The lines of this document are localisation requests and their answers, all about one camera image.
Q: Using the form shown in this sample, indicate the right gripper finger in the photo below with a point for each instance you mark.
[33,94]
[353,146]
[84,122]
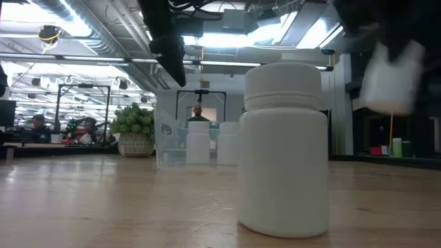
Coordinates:
[399,48]

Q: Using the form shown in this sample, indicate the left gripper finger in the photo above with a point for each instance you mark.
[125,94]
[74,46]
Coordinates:
[172,58]

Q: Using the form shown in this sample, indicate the white plastic pill bottle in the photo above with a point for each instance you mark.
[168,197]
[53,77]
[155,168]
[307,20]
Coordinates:
[228,146]
[198,144]
[389,86]
[283,155]

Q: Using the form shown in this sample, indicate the clear plastic basket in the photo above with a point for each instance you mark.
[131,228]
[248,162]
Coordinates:
[170,148]

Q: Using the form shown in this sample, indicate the person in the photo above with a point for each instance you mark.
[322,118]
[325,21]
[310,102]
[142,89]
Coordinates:
[197,113]
[89,132]
[39,129]

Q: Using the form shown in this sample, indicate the green potted plant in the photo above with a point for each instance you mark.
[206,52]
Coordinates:
[134,131]

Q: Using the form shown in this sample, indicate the long ceiling light strip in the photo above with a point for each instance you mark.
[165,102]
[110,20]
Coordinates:
[86,59]

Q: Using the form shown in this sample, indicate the light green cup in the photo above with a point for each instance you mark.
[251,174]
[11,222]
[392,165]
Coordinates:
[397,147]

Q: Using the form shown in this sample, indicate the dark green container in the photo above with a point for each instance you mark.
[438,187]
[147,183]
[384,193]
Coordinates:
[407,149]

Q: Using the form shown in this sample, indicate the red box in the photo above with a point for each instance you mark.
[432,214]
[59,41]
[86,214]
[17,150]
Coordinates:
[376,151]

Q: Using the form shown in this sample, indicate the dark monitor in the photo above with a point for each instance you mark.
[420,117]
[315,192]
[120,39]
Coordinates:
[7,113]

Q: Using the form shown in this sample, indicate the black metal rig frame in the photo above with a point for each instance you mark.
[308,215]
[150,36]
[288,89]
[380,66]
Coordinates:
[82,85]
[201,91]

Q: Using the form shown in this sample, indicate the silver ventilation duct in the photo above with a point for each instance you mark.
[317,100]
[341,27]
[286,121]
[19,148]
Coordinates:
[103,31]

